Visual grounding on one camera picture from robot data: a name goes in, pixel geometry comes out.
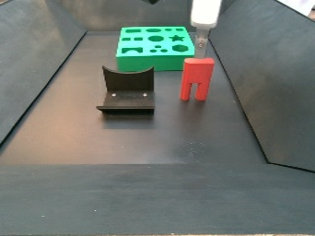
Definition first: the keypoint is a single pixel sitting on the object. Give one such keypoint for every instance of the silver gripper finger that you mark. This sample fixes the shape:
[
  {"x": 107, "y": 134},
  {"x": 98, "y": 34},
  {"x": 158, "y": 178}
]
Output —
[{"x": 200, "y": 43}]

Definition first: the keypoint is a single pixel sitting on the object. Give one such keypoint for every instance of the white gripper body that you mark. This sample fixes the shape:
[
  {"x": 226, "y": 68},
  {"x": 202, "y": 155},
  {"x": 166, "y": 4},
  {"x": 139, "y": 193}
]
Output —
[{"x": 204, "y": 13}]

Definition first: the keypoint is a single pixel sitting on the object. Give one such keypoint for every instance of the red two-pronged block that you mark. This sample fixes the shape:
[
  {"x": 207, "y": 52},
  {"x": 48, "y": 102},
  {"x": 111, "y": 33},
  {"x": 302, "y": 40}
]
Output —
[{"x": 196, "y": 73}]

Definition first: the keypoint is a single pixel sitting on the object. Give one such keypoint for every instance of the green foam shape board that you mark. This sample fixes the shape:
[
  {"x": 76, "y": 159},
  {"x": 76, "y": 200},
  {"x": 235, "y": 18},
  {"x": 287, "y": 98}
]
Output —
[{"x": 158, "y": 47}]

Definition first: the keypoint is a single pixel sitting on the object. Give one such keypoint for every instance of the black curved bracket block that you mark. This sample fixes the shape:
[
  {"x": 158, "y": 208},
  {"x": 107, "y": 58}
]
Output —
[{"x": 128, "y": 91}]

